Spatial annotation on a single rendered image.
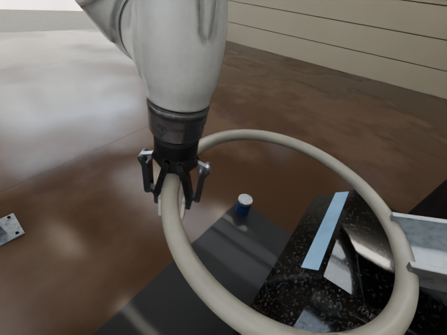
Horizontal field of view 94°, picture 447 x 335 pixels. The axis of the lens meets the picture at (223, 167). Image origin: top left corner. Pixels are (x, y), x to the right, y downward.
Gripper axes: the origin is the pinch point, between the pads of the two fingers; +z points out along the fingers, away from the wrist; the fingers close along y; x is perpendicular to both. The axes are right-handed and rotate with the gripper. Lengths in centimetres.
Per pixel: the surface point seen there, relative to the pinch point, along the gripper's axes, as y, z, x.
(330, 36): 228, 12, 590
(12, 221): -102, 90, 31
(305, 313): 31.0, 4.6, -15.7
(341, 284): 36.3, -1.5, -11.4
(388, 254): 50, -2, -3
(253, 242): 44, 78, 40
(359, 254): 42.8, -1.8, -4.3
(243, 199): 33, 67, 64
